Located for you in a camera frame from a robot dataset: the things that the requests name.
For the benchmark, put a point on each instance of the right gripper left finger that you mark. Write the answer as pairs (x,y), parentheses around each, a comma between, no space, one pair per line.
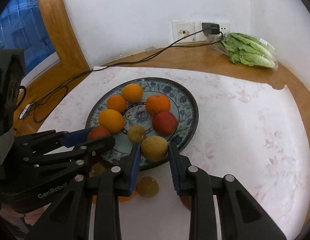
(68,217)

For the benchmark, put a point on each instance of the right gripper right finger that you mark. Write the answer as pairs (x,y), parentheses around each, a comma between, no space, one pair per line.
(219,204)

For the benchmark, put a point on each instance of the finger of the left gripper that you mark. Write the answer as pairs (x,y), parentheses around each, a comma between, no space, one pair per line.
(87,148)
(44,142)

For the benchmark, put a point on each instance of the green-brown fruit back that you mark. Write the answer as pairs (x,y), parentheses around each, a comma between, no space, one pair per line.
(96,170)

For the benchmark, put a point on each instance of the green-brown fruit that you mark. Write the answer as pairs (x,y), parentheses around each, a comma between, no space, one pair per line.
(154,148)
(136,134)
(96,170)
(147,187)

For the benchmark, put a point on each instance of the dark red apple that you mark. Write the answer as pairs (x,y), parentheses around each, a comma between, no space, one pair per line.
(97,132)

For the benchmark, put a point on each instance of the orange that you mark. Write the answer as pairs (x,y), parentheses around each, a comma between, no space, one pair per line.
(157,103)
(121,199)
(132,92)
(116,102)
(112,120)

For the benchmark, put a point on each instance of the green-brown fruit front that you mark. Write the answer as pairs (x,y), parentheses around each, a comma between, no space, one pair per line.
(147,187)

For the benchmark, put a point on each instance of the red apple back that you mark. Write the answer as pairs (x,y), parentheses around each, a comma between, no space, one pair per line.
(164,123)

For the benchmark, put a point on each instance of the person left hand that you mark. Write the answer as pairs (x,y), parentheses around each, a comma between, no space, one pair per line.
(16,219)

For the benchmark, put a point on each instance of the white phone on desk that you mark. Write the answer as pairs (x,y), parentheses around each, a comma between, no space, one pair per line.
(25,111)

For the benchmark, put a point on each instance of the white floral table mat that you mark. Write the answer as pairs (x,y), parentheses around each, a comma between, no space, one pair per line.
(246,129)

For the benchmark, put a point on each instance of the blue white patterned plate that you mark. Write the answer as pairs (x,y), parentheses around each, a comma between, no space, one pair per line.
(183,107)

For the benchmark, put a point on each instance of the small grey plastic block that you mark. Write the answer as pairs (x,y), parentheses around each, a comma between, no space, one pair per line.
(149,49)

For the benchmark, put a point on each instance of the bagged green lettuce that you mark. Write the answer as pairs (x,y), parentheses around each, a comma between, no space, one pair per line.
(248,50)

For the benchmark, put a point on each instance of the white power outlet plate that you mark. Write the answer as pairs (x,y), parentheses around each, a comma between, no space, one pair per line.
(200,37)

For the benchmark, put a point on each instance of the black power adapter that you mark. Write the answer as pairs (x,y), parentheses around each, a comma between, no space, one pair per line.
(210,28)

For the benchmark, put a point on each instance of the wooden window frame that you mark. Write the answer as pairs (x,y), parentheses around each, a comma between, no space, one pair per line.
(51,86)

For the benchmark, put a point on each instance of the white wall socket plate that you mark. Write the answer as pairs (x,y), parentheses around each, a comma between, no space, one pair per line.
(183,29)

